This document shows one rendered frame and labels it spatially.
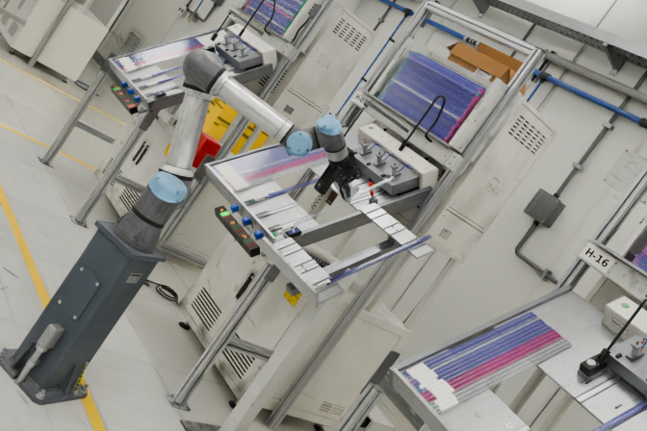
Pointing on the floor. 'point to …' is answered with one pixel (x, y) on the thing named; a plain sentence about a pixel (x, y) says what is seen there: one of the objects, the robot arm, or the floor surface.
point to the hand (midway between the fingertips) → (345, 200)
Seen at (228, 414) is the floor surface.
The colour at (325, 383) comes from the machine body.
